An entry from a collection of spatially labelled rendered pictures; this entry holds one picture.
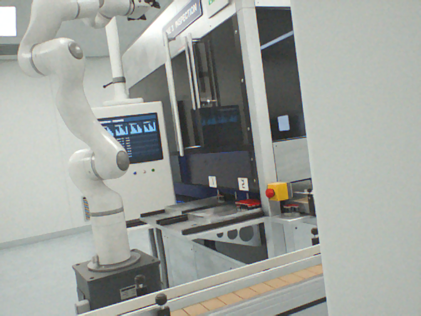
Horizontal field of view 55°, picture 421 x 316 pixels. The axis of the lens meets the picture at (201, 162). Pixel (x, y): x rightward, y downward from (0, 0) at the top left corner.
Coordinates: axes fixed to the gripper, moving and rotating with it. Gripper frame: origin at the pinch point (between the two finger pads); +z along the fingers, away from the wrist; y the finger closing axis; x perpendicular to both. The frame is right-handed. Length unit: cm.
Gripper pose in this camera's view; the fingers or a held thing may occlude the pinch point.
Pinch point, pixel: (150, 10)
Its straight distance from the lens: 193.2
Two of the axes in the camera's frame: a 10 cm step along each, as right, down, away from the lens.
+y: -7.5, 3.6, 5.5
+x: 4.0, 9.2, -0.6
